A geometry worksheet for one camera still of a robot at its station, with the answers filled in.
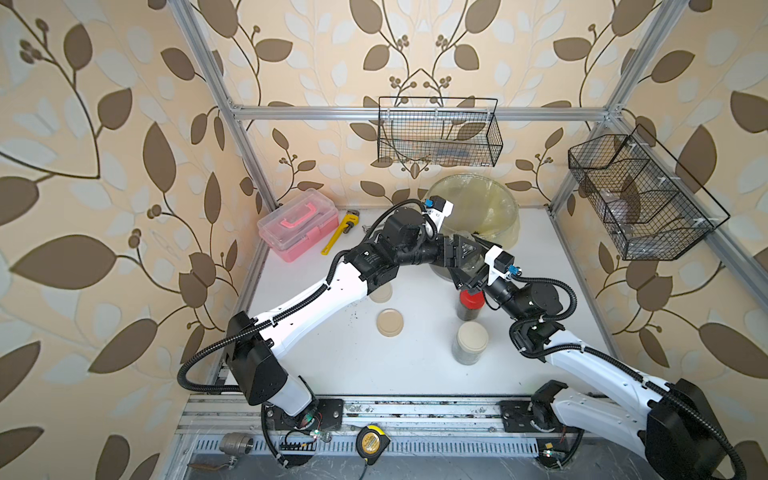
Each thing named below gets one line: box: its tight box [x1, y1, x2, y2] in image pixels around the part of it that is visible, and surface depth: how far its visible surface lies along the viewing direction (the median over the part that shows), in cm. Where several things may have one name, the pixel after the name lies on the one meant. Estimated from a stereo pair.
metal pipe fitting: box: [219, 432, 255, 456], surface depth 69 cm
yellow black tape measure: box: [356, 425, 391, 465], surface depth 70 cm
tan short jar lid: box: [376, 308, 404, 337], surface depth 93 cm
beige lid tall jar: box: [452, 321, 489, 366], surface depth 77 cm
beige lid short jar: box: [461, 253, 485, 277], surface depth 66 cm
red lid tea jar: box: [456, 289, 485, 321], surface depth 87 cm
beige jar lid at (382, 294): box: [368, 282, 393, 303], surface depth 98 cm
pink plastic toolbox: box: [257, 188, 340, 263], surface depth 106 cm
